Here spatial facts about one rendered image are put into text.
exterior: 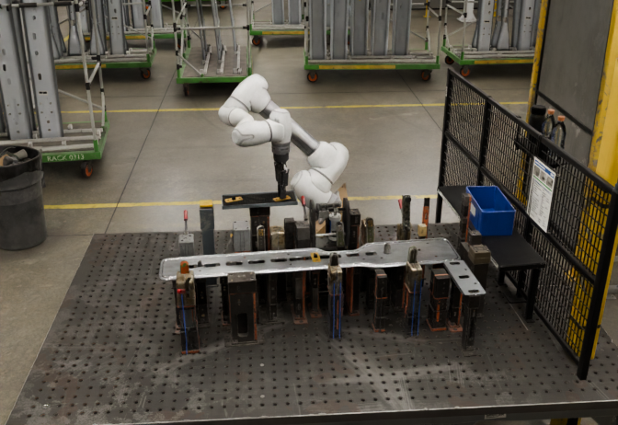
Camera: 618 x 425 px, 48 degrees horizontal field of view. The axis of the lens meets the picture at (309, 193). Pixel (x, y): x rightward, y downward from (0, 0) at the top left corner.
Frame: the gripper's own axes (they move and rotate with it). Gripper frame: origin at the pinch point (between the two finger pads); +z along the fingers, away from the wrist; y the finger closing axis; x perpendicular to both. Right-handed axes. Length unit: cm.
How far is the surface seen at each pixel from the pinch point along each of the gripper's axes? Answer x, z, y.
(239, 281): -40, 18, 43
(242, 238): -26.6, 14.0, 13.0
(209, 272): -48, 20, 25
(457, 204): 92, 17, 23
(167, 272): -64, 20, 17
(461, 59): 509, 90, -497
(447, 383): 26, 51, 105
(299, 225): 1.9, 12.5, 15.6
